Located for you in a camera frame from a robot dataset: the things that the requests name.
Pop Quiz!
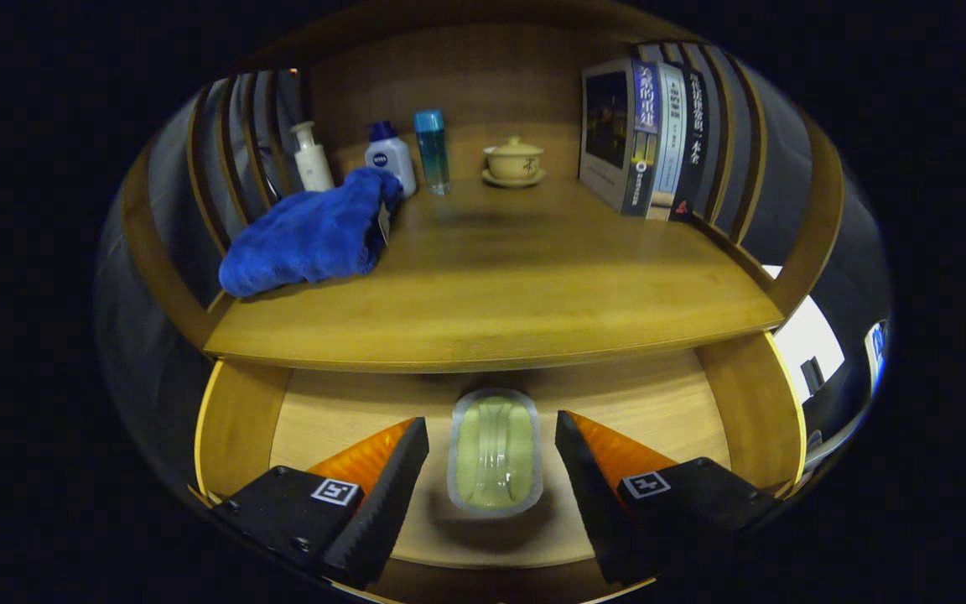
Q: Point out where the beige lidded teacup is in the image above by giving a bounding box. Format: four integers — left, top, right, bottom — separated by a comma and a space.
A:
481, 136, 548, 189

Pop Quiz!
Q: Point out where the wooden countertop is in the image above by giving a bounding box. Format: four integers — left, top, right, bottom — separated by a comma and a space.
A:
202, 176, 786, 374

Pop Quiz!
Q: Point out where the book with pale spine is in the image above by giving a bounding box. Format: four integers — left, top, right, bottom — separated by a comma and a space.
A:
649, 60, 688, 221

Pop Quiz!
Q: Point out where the black backdrop cloth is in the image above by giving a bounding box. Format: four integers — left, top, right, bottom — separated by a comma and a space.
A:
96, 67, 893, 471

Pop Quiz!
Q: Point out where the blue towel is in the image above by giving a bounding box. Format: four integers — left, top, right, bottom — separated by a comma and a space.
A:
219, 166, 406, 299

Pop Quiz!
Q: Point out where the green handled scrub brush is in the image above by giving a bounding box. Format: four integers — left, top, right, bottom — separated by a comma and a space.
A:
447, 388, 545, 518

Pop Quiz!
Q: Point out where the book with black spine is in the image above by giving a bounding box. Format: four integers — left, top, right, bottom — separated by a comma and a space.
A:
669, 65, 710, 223

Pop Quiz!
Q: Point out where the white side cabinet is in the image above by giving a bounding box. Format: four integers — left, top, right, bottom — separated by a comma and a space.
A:
764, 264, 846, 404

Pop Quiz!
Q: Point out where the clear blue bottle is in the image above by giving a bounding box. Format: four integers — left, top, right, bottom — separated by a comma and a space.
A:
413, 109, 453, 196

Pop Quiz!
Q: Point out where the white bottle with blue cap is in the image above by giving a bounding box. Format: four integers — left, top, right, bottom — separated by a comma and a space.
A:
364, 121, 418, 198

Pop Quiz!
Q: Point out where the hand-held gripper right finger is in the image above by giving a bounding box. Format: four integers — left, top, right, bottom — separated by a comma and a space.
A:
554, 409, 786, 586

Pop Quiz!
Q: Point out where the book with blue spine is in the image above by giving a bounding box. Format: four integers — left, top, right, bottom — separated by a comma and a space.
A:
579, 57, 662, 218

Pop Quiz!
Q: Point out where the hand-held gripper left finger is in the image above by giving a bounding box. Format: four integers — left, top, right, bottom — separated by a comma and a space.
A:
213, 417, 431, 590

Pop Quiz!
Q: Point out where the white pump bottle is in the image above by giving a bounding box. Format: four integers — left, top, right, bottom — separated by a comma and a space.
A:
290, 121, 335, 193

